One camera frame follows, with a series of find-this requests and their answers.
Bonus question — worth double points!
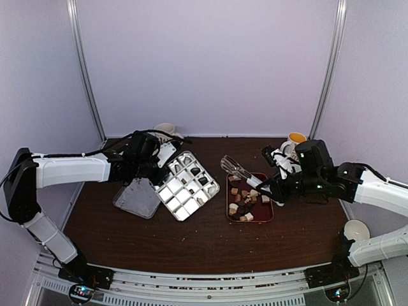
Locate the left aluminium frame post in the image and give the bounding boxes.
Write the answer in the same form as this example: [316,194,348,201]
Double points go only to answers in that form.
[66,0,106,142]

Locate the aluminium frame post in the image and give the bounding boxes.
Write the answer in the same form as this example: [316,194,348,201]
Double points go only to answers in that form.
[309,0,348,139]
[66,0,106,142]

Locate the lilac tin box with dividers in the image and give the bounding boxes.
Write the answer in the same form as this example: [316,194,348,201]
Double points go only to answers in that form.
[152,151,220,222]

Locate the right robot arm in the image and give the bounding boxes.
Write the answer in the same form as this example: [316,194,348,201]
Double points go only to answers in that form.
[256,140,407,282]

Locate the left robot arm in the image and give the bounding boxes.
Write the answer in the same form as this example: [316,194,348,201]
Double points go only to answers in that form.
[1,129,187,283]

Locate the front aluminium rail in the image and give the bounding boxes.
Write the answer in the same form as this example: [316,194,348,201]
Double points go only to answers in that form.
[31,266,393,306]

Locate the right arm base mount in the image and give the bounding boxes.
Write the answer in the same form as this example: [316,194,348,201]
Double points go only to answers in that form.
[305,263,360,304]

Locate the tall floral mug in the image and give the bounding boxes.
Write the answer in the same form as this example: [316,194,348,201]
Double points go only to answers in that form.
[154,123,183,142]

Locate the lilac bunny tin lid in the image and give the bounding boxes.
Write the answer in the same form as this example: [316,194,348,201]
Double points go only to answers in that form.
[112,178,161,219]

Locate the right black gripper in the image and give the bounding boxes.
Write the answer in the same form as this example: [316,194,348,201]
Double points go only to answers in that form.
[256,171,324,205]

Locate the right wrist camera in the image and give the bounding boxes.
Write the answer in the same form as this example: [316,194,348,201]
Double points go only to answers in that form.
[261,145,302,180]

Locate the right aluminium frame post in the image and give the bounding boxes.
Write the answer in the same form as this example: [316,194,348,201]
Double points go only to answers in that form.
[309,0,348,139]

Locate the red chocolate tray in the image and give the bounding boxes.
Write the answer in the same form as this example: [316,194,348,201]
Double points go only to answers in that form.
[226,174,274,224]

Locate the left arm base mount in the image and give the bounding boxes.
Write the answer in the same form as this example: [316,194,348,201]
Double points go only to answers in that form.
[58,266,114,305]

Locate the white metal tongs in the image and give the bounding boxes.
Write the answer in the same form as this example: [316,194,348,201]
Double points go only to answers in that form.
[220,155,284,207]

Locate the white bowl near right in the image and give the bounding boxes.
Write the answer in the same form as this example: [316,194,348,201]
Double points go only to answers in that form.
[343,219,371,240]

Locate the white mug yellow inside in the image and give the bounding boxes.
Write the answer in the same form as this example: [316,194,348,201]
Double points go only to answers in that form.
[280,132,307,158]

